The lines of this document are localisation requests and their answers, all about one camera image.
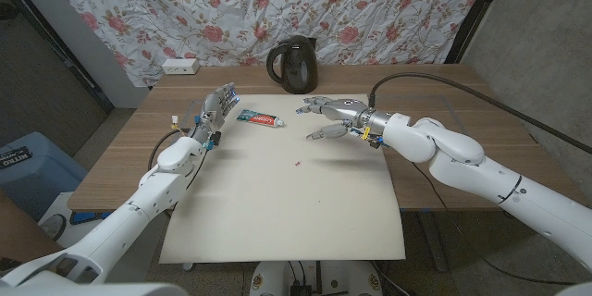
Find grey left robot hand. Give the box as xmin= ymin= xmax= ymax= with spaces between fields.
xmin=191 ymin=81 xmax=241 ymax=144

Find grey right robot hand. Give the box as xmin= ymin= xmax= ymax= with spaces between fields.
xmin=295 ymin=95 xmax=376 ymax=142

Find cream foam board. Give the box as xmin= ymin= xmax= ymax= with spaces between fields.
xmin=159 ymin=93 xmax=407 ymax=265

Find Colgate toothpaste tube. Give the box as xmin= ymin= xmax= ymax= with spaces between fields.
xmin=236 ymin=109 xmax=285 ymax=129

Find black electric kettle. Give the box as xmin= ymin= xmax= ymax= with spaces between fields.
xmin=265 ymin=34 xmax=319 ymax=95

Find white power strip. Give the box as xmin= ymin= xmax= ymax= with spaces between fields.
xmin=161 ymin=57 xmax=201 ymax=76

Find floral backdrop cloth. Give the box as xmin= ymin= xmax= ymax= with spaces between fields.
xmin=30 ymin=0 xmax=496 ymax=88

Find grey table leg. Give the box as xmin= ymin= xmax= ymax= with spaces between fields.
xmin=418 ymin=210 xmax=450 ymax=273

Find black backdrop stand pole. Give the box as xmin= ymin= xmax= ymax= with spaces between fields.
xmin=444 ymin=0 xmax=512 ymax=65

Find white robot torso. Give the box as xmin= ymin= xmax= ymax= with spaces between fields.
xmin=0 ymin=260 xmax=384 ymax=296

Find white box with round dial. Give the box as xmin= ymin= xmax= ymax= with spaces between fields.
xmin=39 ymin=191 xmax=101 ymax=249

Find blue plastic bin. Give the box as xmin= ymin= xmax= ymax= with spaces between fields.
xmin=0 ymin=131 xmax=89 ymax=221

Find black left wrist camera module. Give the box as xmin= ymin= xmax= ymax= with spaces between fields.
xmin=205 ymin=131 xmax=222 ymax=152

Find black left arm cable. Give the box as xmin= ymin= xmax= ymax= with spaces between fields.
xmin=147 ymin=128 xmax=209 ymax=191

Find thin black hanging cable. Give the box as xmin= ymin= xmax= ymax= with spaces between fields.
xmin=410 ymin=161 xmax=577 ymax=287

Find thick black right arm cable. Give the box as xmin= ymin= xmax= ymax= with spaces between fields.
xmin=368 ymin=71 xmax=592 ymax=155

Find black slanted floor rail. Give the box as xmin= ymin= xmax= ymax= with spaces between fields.
xmin=0 ymin=0 xmax=115 ymax=113

